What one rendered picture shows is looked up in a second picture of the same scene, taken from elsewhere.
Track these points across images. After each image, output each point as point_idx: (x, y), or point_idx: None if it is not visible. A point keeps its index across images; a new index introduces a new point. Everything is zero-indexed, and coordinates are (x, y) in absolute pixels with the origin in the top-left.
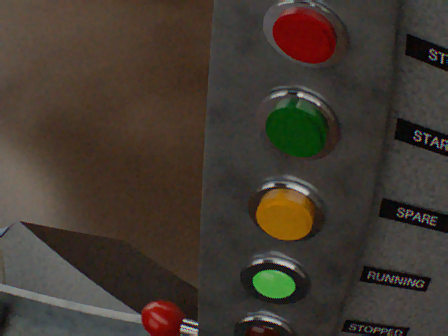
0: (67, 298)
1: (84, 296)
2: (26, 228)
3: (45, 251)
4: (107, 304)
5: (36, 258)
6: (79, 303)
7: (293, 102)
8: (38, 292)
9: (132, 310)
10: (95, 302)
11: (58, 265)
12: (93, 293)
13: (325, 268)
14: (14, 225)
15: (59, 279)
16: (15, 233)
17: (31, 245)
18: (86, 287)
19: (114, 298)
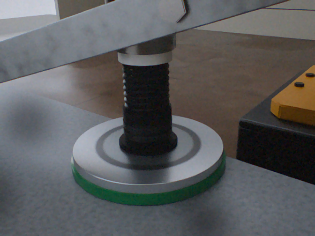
0: (19, 101)
1: (31, 99)
2: (10, 86)
3: (18, 90)
4: (43, 100)
5: (9, 92)
6: (26, 101)
7: None
8: (0, 101)
9: (57, 101)
10: (36, 100)
11: (22, 93)
12: (38, 98)
13: None
14: (2, 85)
15: (19, 96)
16: (1, 87)
17: (9, 89)
18: (35, 97)
19: (49, 99)
